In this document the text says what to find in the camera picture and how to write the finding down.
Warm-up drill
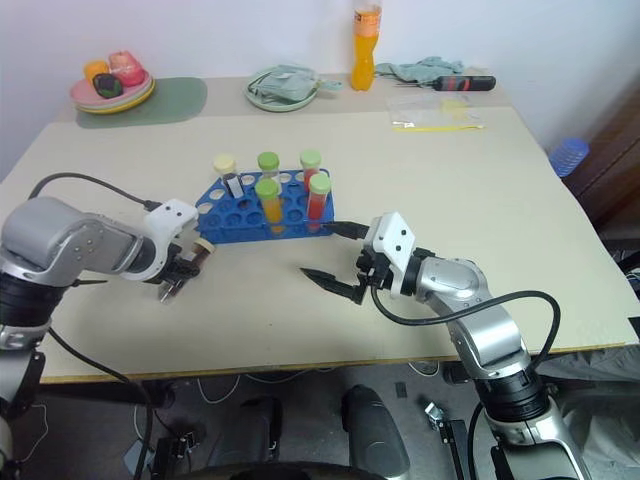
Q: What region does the brown wooden cabinet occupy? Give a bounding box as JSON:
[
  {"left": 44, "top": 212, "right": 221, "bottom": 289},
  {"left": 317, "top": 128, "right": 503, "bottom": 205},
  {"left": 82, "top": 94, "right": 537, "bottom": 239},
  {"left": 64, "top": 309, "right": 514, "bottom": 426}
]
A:
[{"left": 561, "top": 74, "right": 640, "bottom": 244}]

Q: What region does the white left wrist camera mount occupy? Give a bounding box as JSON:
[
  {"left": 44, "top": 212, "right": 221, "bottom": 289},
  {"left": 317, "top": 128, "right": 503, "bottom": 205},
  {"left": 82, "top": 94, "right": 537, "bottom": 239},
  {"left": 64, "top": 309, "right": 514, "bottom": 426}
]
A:
[{"left": 119, "top": 198, "right": 200, "bottom": 283}]

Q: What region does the white floor cable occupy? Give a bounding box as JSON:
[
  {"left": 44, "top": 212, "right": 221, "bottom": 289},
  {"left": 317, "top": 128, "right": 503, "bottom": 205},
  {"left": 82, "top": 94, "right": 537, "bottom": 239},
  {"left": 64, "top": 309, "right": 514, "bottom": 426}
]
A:
[{"left": 195, "top": 372, "right": 301, "bottom": 405}]

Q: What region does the stack of pastel plates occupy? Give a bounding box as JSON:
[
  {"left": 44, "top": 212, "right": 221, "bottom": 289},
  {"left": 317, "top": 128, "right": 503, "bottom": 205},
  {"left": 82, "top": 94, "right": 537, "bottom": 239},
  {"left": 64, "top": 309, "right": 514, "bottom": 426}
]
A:
[{"left": 69, "top": 68, "right": 158, "bottom": 116}]

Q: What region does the pink test tube green cap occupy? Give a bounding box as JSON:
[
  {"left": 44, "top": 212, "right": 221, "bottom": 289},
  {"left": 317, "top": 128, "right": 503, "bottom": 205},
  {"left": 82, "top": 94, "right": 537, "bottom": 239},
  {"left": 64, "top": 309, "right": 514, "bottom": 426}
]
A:
[{"left": 299, "top": 149, "right": 324, "bottom": 185}]

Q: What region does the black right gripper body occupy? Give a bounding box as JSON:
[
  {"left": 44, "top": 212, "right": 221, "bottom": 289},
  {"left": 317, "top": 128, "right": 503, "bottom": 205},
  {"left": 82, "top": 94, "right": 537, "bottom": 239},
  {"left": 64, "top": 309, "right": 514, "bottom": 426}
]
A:
[{"left": 354, "top": 247, "right": 393, "bottom": 291}]

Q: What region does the green crumpled cloth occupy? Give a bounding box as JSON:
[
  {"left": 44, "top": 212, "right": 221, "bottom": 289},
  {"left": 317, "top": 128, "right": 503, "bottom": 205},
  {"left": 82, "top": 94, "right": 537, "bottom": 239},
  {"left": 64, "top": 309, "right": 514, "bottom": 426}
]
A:
[{"left": 374, "top": 55, "right": 467, "bottom": 85}]

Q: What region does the green oval table mat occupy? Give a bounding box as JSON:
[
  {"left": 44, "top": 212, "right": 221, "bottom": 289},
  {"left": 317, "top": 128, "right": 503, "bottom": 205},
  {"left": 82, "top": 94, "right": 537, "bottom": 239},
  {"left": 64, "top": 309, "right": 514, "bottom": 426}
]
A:
[{"left": 74, "top": 76, "right": 209, "bottom": 131}]

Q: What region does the clear zip bag yellow strip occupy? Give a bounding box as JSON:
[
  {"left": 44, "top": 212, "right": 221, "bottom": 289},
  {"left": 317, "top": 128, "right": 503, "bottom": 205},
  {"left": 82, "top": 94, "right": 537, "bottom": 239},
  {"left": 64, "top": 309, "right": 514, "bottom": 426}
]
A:
[{"left": 386, "top": 94, "right": 488, "bottom": 133}]

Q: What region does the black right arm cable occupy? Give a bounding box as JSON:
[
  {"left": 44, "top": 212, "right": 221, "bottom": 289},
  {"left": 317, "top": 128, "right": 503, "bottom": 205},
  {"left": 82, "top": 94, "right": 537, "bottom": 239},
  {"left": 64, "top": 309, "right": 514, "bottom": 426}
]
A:
[{"left": 371, "top": 283, "right": 562, "bottom": 374}]

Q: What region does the orange drink bottle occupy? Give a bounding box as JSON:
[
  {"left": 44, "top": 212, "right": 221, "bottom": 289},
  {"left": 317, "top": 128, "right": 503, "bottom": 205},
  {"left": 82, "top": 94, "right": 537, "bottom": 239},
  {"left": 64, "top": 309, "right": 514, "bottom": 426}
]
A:
[{"left": 349, "top": 0, "right": 386, "bottom": 93}]

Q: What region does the clear test tube green cap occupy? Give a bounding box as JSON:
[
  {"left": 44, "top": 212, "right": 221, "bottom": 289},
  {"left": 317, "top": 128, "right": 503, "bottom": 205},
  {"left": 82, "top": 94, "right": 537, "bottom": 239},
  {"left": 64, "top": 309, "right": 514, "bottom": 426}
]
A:
[{"left": 256, "top": 150, "right": 282, "bottom": 182}]

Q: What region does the dark test tube cream cap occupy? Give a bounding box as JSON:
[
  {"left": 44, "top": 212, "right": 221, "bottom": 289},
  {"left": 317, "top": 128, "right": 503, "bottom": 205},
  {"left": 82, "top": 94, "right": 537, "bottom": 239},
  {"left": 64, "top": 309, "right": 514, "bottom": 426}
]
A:
[{"left": 212, "top": 153, "right": 245, "bottom": 200}]

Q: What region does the black toy food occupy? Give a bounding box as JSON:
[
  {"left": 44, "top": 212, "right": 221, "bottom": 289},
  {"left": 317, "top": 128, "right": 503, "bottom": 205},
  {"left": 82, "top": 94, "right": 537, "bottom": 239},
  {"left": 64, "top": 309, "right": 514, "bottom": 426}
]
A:
[{"left": 91, "top": 72, "right": 125, "bottom": 99}]

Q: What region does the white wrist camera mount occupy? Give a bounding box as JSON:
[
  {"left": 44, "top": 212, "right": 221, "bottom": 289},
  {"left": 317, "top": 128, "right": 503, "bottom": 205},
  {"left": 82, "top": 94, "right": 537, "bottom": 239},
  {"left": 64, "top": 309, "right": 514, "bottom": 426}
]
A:
[
  {"left": 361, "top": 211, "right": 417, "bottom": 297},
  {"left": 119, "top": 198, "right": 200, "bottom": 283}
]

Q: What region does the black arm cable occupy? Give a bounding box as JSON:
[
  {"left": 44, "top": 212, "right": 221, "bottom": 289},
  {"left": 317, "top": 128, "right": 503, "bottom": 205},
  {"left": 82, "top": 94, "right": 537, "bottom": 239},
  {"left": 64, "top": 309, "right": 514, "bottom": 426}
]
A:
[
  {"left": 27, "top": 172, "right": 164, "bottom": 213},
  {"left": 371, "top": 283, "right": 562, "bottom": 374}
]

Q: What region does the yellow toy food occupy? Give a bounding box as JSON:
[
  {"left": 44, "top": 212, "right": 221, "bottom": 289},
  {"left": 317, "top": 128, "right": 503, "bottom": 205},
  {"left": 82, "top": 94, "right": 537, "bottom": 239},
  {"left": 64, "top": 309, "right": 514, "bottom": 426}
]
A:
[{"left": 83, "top": 59, "right": 111, "bottom": 82}]

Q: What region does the grey fabric cover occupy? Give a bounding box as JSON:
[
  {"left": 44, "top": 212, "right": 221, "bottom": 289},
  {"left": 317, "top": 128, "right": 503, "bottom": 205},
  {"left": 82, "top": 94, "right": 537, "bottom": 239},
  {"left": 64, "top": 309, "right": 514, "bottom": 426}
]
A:
[{"left": 537, "top": 342, "right": 640, "bottom": 480}]

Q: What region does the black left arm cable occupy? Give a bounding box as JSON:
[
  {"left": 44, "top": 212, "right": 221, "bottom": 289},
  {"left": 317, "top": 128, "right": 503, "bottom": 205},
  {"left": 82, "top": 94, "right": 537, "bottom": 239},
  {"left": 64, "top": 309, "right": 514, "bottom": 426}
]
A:
[{"left": 27, "top": 172, "right": 164, "bottom": 213}]

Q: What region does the blue test tube rack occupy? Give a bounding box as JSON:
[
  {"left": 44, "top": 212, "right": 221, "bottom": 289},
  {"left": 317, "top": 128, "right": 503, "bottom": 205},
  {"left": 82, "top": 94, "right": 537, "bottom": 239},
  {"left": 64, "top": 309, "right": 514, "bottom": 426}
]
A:
[{"left": 194, "top": 168, "right": 335, "bottom": 246}]

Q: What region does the dark rounded shape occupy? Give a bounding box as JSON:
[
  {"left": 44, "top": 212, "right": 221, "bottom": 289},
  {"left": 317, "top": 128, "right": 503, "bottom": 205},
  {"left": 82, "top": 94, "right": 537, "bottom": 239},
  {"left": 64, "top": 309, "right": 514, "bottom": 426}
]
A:
[{"left": 341, "top": 384, "right": 412, "bottom": 480}]

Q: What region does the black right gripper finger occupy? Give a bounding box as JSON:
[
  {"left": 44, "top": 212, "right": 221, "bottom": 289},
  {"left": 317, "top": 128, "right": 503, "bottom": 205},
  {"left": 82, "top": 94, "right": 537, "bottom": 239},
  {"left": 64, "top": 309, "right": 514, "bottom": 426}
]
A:
[
  {"left": 299, "top": 267, "right": 370, "bottom": 306},
  {"left": 326, "top": 219, "right": 372, "bottom": 241}
]

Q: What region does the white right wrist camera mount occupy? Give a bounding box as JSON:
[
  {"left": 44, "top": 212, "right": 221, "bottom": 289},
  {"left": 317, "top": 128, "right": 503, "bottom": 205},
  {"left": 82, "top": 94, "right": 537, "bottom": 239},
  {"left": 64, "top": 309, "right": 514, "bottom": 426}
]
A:
[{"left": 361, "top": 211, "right": 417, "bottom": 297}]

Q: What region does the pink toy food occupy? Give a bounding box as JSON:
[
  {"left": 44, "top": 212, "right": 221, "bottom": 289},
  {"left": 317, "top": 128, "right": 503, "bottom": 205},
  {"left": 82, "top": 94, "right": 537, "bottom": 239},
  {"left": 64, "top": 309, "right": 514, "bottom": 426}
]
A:
[{"left": 107, "top": 49, "right": 148, "bottom": 87}]

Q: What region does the pale green fabric pouch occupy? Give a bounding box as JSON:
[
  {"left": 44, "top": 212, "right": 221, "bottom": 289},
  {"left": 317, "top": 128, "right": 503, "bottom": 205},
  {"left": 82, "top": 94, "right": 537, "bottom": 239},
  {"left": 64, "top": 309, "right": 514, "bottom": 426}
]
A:
[{"left": 251, "top": 63, "right": 320, "bottom": 103}]

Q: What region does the green bowl with cloth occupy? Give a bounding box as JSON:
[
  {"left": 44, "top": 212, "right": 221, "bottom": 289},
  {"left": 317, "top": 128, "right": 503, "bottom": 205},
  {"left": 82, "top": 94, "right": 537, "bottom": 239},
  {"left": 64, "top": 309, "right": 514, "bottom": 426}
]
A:
[{"left": 243, "top": 67, "right": 345, "bottom": 113}]

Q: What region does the brown test tube cream cap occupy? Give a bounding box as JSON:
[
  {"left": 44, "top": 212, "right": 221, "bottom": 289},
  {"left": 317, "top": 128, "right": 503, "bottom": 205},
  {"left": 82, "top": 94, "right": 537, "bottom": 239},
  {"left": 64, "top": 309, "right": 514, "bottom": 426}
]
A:
[{"left": 158, "top": 238, "right": 217, "bottom": 305}]

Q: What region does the black lower body cable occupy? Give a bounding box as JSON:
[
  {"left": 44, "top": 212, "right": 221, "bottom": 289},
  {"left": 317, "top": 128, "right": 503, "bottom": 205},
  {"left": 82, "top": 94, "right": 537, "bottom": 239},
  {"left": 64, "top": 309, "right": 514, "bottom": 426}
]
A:
[{"left": 47, "top": 327, "right": 155, "bottom": 480}]

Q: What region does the orange test tube green cap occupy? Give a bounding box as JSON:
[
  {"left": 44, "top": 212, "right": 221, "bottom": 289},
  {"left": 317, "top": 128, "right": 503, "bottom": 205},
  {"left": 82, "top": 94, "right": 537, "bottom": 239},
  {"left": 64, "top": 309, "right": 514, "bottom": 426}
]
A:
[{"left": 254, "top": 179, "right": 287, "bottom": 237}]

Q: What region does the black and red screwdriver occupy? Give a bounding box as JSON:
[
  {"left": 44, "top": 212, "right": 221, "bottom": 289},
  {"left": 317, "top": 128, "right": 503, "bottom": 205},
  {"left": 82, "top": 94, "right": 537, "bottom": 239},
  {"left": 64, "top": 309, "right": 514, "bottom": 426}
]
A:
[{"left": 394, "top": 74, "right": 498, "bottom": 94}]

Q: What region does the green-capped red tube front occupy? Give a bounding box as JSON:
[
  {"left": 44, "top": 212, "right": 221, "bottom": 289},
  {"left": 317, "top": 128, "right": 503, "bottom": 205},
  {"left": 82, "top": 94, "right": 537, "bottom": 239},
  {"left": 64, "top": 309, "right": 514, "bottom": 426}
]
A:
[{"left": 305, "top": 172, "right": 333, "bottom": 235}]

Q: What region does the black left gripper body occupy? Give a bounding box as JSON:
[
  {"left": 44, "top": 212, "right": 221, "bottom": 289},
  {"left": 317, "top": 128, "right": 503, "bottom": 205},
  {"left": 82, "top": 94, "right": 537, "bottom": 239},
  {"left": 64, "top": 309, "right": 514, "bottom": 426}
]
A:
[{"left": 158, "top": 241, "right": 187, "bottom": 290}]

